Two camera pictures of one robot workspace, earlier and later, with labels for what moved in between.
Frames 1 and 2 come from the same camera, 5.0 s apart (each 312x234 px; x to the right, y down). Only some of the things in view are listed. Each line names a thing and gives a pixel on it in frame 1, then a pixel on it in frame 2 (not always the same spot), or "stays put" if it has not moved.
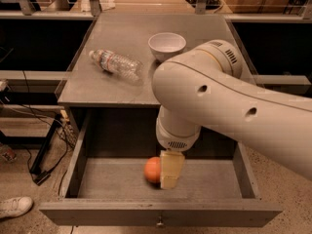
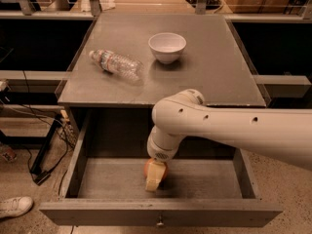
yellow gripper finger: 172,165 -> 155,173
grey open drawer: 105,181 stays put
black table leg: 38,175 stays put
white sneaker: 15,207 stays put
